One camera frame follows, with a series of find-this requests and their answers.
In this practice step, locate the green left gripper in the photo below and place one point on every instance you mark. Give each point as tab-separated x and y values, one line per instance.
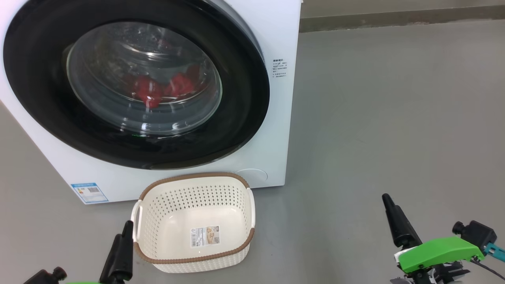
83	283

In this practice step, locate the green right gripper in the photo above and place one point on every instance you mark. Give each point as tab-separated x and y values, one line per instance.
438	252

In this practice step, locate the red and white garment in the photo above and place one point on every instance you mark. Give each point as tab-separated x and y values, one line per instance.
152	91

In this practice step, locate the washing machine door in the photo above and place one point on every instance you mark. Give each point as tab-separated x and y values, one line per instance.
43	90

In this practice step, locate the cream perforated basket brown rim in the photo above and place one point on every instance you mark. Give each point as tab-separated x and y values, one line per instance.
197	205

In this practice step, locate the white front-load washing machine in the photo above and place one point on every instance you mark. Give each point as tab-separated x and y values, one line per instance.
272	130

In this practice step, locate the blue energy label sticker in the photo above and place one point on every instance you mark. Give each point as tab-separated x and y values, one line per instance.
90	193

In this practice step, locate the paper product sticker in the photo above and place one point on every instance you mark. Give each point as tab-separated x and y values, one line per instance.
205	236

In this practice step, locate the round white filter cover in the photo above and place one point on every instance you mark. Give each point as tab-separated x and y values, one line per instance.
252	176

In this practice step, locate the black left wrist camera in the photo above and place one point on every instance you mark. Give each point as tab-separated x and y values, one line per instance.
49	276

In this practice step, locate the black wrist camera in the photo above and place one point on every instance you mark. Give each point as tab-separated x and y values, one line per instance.
477	234
49	276

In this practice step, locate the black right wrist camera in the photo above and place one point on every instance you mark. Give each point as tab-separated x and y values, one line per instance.
477	234

